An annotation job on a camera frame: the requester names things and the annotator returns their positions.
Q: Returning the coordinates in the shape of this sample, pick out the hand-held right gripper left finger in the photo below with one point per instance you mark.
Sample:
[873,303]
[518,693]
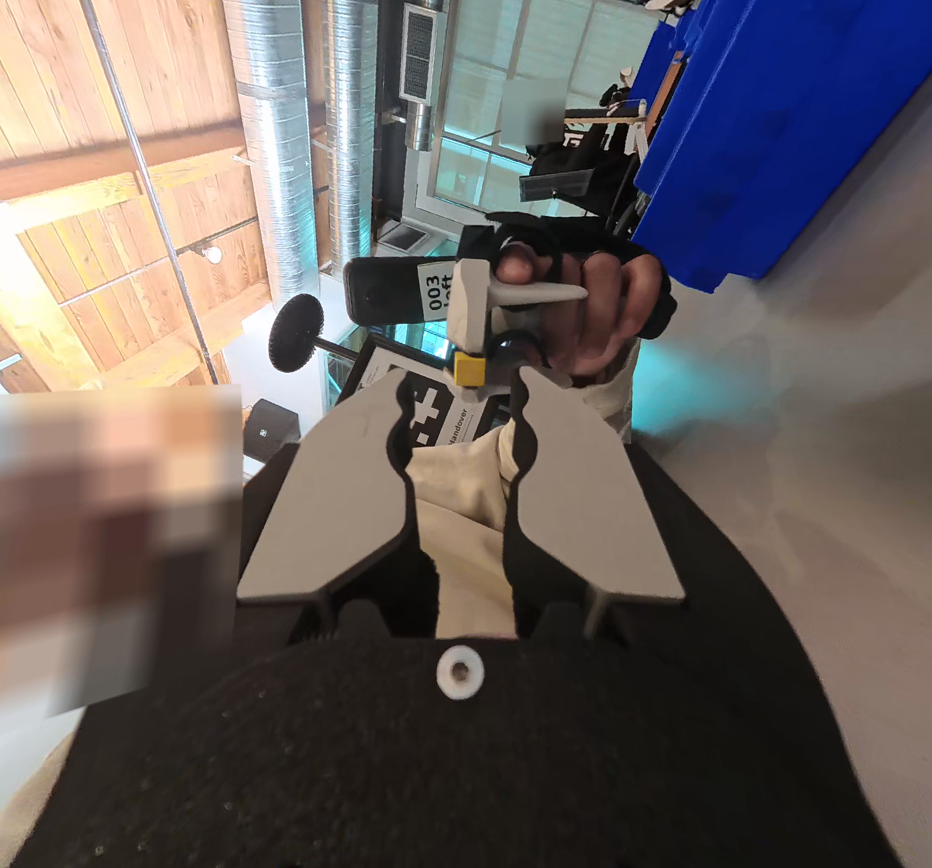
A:
[335,511]

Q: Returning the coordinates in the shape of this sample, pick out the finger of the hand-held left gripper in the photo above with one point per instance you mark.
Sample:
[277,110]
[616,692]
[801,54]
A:
[470,307]

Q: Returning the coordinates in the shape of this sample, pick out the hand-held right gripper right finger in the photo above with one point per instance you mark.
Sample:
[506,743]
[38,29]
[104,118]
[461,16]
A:
[597,511]

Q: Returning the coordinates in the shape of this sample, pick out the small yellow cube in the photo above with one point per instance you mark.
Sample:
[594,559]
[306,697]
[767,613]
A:
[470,371]

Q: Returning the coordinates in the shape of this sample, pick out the blue plastic bin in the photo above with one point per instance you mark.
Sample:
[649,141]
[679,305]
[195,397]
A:
[786,118]

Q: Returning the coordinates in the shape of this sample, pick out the grey desk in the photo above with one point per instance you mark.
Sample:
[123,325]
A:
[801,518]

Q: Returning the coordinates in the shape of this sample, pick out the person's left hand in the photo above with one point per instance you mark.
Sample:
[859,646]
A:
[604,322]

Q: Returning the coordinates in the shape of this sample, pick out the black round disc stand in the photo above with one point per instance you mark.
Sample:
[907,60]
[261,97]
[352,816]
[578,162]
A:
[295,333]

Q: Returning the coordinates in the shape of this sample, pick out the black speaker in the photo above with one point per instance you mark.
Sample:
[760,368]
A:
[269,431]

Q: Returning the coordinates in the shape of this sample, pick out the framed tag poster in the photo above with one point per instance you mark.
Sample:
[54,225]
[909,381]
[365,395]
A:
[437,409]

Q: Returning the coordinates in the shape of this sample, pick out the ceiling light bulb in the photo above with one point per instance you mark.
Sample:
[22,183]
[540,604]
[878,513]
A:
[212,254]

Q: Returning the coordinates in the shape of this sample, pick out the white air vent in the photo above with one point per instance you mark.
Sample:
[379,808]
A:
[421,52]

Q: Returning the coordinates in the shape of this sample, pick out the silver ventilation duct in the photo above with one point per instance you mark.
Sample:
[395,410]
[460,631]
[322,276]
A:
[349,81]
[269,81]

